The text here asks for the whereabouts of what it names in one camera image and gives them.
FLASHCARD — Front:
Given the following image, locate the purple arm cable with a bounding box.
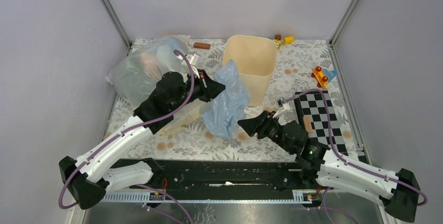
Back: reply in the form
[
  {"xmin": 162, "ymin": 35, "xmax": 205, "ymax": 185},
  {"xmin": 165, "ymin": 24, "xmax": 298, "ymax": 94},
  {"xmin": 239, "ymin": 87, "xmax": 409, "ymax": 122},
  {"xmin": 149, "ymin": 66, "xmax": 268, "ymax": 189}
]
[
  {"xmin": 57, "ymin": 49, "xmax": 196, "ymax": 224},
  {"xmin": 276, "ymin": 88, "xmax": 429, "ymax": 224}
]

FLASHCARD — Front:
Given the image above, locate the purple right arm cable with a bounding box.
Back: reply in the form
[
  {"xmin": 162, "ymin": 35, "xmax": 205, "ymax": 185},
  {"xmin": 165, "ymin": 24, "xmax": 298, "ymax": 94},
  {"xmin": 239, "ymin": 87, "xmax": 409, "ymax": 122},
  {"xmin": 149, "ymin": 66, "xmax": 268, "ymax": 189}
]
[{"xmin": 276, "ymin": 88, "xmax": 429, "ymax": 224}]

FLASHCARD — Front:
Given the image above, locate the light blue trash bag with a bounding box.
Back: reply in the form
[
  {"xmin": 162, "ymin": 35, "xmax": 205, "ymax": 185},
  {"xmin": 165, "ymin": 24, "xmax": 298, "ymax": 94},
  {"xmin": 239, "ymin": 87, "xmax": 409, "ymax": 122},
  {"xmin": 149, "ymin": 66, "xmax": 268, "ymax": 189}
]
[{"xmin": 201, "ymin": 60, "xmax": 250, "ymax": 138}]

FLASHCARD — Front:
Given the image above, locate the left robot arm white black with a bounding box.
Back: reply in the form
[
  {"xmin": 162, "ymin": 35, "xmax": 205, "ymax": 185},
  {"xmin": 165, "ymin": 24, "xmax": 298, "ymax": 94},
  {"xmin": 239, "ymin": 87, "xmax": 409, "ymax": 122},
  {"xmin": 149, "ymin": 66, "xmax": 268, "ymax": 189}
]
[{"xmin": 59, "ymin": 69, "xmax": 225, "ymax": 209}]

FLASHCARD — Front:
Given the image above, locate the black white checkerboard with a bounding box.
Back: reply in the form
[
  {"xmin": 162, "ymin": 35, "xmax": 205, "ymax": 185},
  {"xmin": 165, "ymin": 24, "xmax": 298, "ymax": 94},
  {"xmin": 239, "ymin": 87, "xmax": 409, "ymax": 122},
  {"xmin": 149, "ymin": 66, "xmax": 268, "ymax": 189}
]
[{"xmin": 294, "ymin": 91, "xmax": 348, "ymax": 155}]

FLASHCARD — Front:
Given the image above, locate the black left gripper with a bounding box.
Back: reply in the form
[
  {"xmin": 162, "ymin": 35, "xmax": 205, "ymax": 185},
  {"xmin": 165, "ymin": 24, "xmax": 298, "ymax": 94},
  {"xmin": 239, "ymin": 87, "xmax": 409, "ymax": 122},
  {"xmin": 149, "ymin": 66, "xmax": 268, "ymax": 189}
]
[{"xmin": 170, "ymin": 69, "xmax": 227, "ymax": 112}]

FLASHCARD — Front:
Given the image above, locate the yellow toy block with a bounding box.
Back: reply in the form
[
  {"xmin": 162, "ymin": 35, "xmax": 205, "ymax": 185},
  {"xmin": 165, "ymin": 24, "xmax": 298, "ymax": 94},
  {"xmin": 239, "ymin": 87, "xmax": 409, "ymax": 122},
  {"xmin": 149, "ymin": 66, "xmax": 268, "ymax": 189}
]
[{"xmin": 283, "ymin": 36, "xmax": 295, "ymax": 44}]

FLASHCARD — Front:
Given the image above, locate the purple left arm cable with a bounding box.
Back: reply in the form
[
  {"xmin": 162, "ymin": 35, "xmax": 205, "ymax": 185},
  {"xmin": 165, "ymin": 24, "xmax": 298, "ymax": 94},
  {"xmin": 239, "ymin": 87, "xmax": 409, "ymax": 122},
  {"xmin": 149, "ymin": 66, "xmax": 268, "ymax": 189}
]
[{"xmin": 57, "ymin": 49, "xmax": 196, "ymax": 224}]

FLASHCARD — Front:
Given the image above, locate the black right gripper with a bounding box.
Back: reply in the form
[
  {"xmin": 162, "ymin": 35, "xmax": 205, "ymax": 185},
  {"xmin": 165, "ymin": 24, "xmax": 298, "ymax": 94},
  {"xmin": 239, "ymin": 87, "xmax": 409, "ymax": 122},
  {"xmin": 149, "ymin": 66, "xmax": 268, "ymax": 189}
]
[{"xmin": 237, "ymin": 110, "xmax": 295, "ymax": 154}]

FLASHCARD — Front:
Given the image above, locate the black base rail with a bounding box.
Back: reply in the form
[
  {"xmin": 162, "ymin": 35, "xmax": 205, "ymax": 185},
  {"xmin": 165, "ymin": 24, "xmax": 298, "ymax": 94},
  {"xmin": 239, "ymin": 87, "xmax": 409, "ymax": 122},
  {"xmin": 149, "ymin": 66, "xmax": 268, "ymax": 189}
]
[{"xmin": 95, "ymin": 159, "xmax": 335, "ymax": 202}]

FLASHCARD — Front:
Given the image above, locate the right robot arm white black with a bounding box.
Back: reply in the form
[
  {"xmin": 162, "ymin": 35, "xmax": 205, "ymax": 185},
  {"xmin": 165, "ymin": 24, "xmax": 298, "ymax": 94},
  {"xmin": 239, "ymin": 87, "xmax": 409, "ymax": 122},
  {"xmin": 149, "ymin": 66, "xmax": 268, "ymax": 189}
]
[{"xmin": 238, "ymin": 111, "xmax": 419, "ymax": 223}]

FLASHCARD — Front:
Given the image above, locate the translucent white yellow trash bag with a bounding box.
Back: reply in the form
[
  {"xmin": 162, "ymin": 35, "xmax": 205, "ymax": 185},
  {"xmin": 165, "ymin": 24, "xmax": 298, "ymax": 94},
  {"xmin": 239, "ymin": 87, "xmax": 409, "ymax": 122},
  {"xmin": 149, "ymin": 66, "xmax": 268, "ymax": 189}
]
[{"xmin": 106, "ymin": 34, "xmax": 205, "ymax": 136}]

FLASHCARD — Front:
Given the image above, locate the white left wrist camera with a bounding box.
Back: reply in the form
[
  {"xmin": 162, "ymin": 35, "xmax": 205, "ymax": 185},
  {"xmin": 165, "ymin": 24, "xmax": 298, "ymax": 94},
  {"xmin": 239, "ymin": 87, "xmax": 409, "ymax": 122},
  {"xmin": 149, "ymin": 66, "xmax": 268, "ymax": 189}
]
[{"xmin": 185, "ymin": 52, "xmax": 200, "ymax": 77}]

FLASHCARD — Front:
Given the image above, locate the beige plastic trash bin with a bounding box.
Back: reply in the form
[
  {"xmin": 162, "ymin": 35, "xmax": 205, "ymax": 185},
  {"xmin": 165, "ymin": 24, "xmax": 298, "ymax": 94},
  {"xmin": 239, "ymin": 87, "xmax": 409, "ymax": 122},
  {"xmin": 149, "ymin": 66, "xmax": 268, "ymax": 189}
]
[{"xmin": 222, "ymin": 35, "xmax": 277, "ymax": 107}]

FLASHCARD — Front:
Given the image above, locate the floral patterned table mat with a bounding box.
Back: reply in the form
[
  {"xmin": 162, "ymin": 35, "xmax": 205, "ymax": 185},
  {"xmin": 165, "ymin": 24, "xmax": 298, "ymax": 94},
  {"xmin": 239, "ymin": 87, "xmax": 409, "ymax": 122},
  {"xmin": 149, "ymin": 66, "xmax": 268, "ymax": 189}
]
[{"xmin": 103, "ymin": 39, "xmax": 358, "ymax": 162}]

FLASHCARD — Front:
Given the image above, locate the small tan wooden block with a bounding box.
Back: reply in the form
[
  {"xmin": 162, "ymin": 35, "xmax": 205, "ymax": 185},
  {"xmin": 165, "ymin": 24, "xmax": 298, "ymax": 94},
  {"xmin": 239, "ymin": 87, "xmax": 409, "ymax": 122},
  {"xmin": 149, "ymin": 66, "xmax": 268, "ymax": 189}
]
[{"xmin": 303, "ymin": 116, "xmax": 313, "ymax": 133}]

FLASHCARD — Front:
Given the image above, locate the brown cylinder toy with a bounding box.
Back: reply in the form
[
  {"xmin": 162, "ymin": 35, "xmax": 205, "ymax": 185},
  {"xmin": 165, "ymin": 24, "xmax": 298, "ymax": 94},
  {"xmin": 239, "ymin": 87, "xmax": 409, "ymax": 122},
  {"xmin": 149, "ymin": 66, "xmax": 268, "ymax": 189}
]
[{"xmin": 193, "ymin": 42, "xmax": 211, "ymax": 50}]

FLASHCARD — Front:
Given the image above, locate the orange red toy car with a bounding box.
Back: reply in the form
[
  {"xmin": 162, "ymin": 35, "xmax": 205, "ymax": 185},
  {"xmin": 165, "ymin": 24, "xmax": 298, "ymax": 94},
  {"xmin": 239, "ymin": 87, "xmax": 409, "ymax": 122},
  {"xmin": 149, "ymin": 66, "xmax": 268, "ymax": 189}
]
[{"xmin": 311, "ymin": 66, "xmax": 329, "ymax": 88}]

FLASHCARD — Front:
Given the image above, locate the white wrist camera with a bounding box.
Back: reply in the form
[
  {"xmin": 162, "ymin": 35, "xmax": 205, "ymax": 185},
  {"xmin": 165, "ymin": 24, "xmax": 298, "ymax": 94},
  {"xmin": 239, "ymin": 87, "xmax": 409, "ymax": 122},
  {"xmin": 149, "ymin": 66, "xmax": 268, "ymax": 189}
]
[
  {"xmin": 273, "ymin": 98, "xmax": 290, "ymax": 118},
  {"xmin": 185, "ymin": 52, "xmax": 200, "ymax": 77}
]

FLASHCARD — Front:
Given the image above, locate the blue triangle toy piece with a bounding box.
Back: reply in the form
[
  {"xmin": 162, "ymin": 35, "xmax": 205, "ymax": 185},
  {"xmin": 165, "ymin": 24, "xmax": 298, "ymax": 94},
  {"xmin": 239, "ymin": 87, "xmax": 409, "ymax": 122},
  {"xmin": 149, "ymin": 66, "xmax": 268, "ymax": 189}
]
[{"xmin": 323, "ymin": 68, "xmax": 337, "ymax": 82}]

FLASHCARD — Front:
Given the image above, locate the yellow toy figure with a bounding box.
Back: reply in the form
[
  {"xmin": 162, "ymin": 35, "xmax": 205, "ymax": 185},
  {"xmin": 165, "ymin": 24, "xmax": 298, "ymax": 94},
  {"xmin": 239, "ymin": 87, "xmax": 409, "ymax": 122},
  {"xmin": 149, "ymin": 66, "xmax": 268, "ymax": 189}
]
[{"xmin": 273, "ymin": 39, "xmax": 282, "ymax": 49}]

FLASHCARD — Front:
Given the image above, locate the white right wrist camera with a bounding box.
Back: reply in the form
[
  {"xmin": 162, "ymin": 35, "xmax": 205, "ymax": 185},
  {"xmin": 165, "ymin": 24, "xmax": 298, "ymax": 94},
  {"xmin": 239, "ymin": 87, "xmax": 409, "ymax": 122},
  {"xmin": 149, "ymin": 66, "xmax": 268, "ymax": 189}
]
[{"xmin": 273, "ymin": 98, "xmax": 290, "ymax": 118}]

